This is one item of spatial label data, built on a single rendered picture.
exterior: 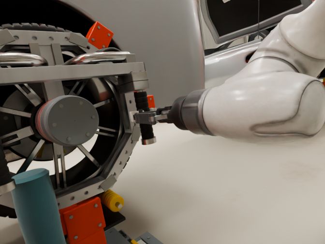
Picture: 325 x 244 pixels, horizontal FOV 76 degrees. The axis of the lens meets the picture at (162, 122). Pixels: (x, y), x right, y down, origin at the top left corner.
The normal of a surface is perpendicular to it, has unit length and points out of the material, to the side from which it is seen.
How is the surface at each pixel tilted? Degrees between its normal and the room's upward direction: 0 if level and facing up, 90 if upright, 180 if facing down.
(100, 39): 90
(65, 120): 90
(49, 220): 92
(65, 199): 90
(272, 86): 47
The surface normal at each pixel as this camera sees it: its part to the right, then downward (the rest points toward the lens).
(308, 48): -0.15, 0.09
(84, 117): 0.61, 0.00
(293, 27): -0.60, -0.27
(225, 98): -0.77, -0.31
